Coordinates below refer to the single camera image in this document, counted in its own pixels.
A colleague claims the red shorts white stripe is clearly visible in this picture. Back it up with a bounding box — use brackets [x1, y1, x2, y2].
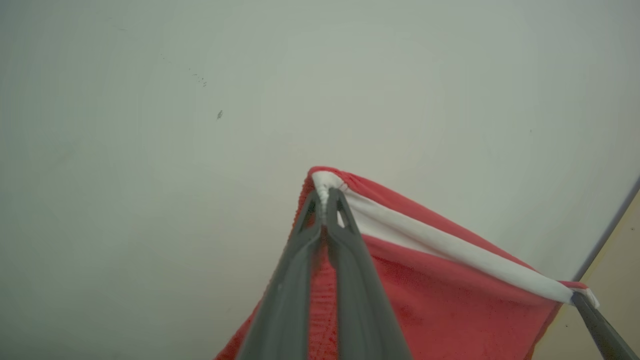
[215, 166, 601, 360]

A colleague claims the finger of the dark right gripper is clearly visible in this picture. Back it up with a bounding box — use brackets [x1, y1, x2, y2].
[571, 292, 640, 360]

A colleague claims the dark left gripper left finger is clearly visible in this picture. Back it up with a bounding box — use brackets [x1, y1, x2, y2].
[235, 190, 323, 360]

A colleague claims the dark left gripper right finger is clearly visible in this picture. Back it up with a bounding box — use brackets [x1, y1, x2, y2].
[325, 187, 413, 360]

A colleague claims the black wall baseboard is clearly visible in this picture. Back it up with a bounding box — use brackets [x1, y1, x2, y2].
[572, 175, 640, 283]

